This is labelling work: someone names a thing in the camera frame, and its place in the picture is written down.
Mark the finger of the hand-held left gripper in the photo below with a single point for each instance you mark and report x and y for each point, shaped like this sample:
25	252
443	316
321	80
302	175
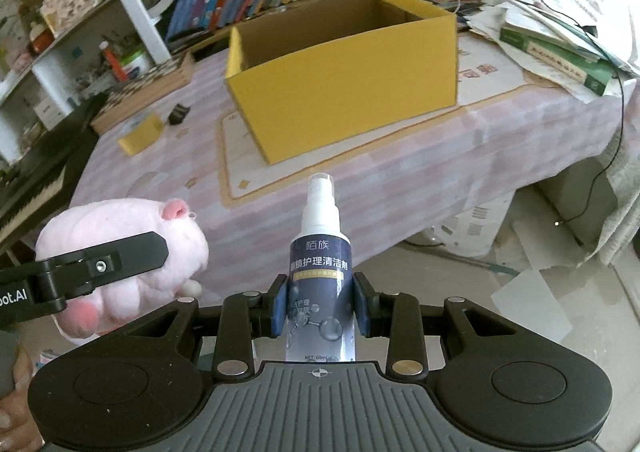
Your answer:
125	254

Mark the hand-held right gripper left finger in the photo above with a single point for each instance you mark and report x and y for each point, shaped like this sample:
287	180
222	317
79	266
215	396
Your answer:
281	307

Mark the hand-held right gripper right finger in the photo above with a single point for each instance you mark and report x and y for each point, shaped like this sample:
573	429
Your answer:
361	307

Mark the pink plush pig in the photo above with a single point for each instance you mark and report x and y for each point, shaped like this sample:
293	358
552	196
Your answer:
125	217

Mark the white blue spray bottle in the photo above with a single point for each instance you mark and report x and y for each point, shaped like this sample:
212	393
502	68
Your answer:
320	257

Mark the yellow cardboard box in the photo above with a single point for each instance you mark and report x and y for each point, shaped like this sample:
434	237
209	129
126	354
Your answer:
350	72

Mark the pink checked cloth desktop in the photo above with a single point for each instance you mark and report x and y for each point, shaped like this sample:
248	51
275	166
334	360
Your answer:
400	162

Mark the person's left hand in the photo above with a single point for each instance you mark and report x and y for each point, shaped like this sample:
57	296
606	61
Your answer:
20	417

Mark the piano keyboard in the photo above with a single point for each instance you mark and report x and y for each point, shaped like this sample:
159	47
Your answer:
35	187

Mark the small yellow box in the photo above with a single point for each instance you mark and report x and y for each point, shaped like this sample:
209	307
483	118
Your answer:
141	134

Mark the cream printed desk mat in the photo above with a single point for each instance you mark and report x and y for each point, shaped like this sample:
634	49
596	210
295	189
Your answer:
240	174

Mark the white printed carton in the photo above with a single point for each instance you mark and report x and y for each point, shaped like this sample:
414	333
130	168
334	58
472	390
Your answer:
475	227

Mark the black clip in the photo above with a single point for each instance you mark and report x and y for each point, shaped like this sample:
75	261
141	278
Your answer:
178	114

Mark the wooden chess board box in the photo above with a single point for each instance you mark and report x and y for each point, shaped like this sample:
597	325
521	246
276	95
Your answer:
145	92

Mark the white paper sheet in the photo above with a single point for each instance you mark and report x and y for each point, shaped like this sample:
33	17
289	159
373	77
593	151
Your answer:
535	312

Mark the white tub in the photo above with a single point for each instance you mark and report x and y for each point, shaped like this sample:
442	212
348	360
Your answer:
136	64

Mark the white knit blanket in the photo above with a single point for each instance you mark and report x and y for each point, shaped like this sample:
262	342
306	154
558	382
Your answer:
622	212

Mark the green book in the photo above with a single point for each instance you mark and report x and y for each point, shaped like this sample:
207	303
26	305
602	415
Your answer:
555	59

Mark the pile of papers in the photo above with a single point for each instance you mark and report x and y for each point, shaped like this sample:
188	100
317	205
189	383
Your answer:
560	27

